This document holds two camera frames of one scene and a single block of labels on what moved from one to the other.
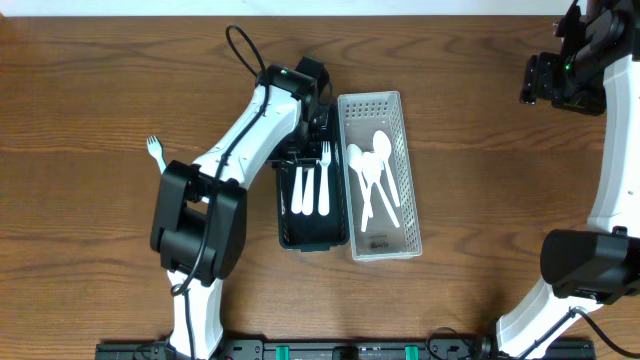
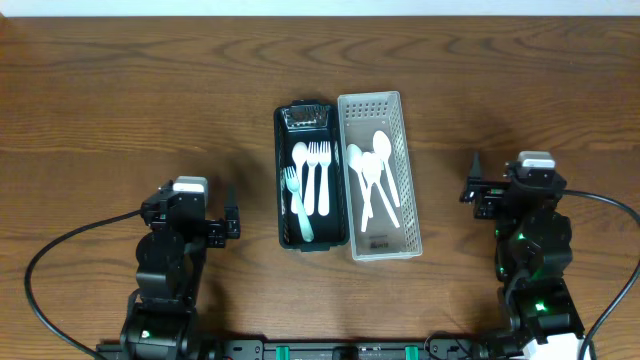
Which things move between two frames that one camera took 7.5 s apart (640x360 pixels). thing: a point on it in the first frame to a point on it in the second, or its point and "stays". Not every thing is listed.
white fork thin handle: (308, 201) stays
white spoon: (297, 192) stays
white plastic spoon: (371, 163) stays
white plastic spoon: (365, 212) stays
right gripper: (546, 83) to (494, 192)
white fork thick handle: (155, 149) to (293, 186)
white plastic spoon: (354, 154) stays
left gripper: (298, 161) to (220, 229)
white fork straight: (324, 201) stays
